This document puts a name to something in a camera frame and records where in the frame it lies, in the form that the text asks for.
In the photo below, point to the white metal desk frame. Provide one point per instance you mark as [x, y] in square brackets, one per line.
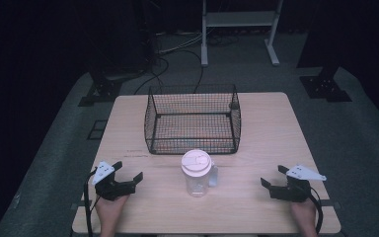
[240, 29]

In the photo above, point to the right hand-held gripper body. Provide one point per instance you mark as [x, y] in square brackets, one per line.
[292, 187]

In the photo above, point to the clear plastic pitcher white lid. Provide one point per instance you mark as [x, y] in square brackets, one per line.
[197, 173]

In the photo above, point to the person's right hand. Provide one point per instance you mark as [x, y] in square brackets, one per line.
[304, 217]

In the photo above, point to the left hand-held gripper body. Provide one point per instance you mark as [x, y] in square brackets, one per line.
[112, 187]

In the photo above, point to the black stand base plate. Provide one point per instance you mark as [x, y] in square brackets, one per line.
[325, 89]
[100, 92]

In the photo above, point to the person's left hand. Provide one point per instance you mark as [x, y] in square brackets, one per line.
[110, 210]

